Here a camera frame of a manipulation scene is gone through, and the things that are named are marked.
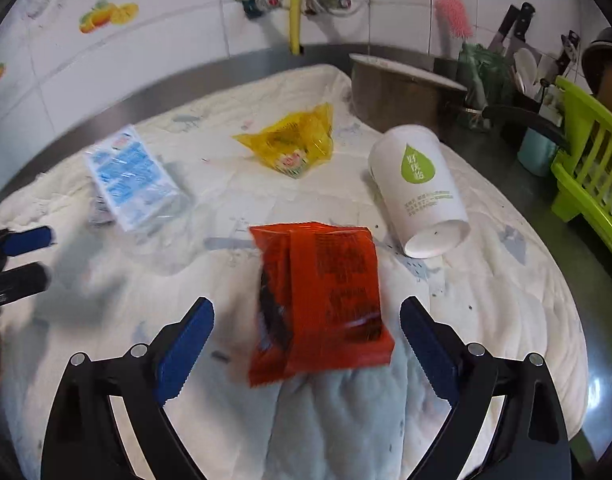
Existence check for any pink bottle brush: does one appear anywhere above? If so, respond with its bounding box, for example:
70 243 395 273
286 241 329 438
435 0 473 40

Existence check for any blue white milk carton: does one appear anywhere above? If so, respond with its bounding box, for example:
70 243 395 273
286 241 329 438
85 125 182 232

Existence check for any yellow plastic wrapper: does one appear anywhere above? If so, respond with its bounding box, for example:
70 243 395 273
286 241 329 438
233 103 334 179

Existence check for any red snack packet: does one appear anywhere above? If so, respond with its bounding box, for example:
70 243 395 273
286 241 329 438
247 222 395 387

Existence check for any dark metal wok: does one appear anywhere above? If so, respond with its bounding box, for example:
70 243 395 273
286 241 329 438
581 27 612 94

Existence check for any white paper cup green logo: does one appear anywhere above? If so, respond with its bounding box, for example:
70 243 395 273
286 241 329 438
369 125 470 259

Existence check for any green utensil jar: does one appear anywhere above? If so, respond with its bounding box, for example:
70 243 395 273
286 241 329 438
458 42 516 130

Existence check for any steel pot with lid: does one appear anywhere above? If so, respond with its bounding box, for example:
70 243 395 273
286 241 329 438
349 53 467 132

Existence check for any black handled cleaver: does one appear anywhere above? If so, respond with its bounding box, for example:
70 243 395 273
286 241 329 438
488 2 536 54

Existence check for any yellow gas pipe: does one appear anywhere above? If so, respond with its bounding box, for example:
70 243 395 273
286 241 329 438
289 0 301 55

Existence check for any teal cup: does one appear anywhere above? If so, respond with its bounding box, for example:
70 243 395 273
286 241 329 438
517 129 557 177

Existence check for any lime green dish rack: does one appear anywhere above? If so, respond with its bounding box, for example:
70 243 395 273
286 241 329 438
551 77 612 252

